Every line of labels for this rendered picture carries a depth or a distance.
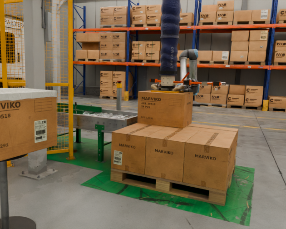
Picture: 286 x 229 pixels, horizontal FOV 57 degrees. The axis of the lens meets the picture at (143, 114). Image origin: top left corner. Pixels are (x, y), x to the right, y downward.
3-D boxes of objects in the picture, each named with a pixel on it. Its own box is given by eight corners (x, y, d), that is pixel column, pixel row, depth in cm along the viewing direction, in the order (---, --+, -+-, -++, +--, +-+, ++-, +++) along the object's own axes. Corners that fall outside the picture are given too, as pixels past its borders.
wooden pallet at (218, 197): (110, 180, 288) (110, 167, 286) (146, 156, 379) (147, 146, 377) (224, 206, 240) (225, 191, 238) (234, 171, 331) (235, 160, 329)
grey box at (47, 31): (34, 41, 290) (33, 12, 285) (37, 42, 294) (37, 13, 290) (48, 41, 282) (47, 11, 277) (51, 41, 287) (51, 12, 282)
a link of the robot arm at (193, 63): (188, 89, 424) (187, 47, 374) (199, 89, 421) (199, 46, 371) (188, 95, 413) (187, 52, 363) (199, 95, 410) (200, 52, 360)
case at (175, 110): (137, 122, 335) (138, 91, 329) (149, 118, 371) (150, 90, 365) (183, 128, 311) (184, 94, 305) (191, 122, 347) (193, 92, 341)
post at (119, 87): (115, 145, 430) (116, 83, 415) (117, 144, 436) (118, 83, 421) (118, 145, 427) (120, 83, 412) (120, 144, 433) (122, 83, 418)
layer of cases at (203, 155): (110, 167, 286) (111, 131, 280) (147, 146, 376) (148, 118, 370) (225, 191, 239) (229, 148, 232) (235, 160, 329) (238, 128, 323)
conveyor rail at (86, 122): (-5, 116, 418) (-6, 104, 415) (-3, 116, 423) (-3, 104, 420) (124, 135, 326) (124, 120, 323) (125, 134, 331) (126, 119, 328)
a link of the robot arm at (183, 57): (179, 48, 370) (179, 93, 350) (188, 47, 368) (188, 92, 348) (179, 52, 381) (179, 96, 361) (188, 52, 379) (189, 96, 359)
